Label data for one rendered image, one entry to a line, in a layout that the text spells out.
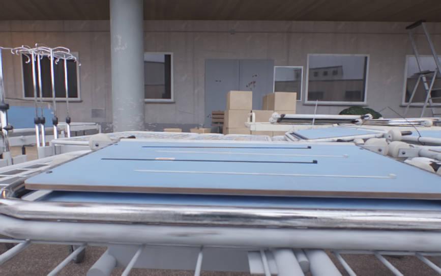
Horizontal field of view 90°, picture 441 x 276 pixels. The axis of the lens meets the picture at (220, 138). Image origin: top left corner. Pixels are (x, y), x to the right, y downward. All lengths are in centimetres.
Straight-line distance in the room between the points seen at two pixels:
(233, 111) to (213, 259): 355
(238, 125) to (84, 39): 541
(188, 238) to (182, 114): 621
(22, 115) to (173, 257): 229
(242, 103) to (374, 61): 472
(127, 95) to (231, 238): 435
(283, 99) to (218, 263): 382
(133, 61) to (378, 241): 456
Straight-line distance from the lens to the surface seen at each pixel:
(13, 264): 143
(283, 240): 29
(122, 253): 40
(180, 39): 680
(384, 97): 774
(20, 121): 253
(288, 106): 412
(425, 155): 87
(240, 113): 387
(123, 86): 458
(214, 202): 34
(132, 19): 489
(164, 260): 38
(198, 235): 28
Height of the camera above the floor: 65
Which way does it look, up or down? 5 degrees down
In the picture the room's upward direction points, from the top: 1 degrees clockwise
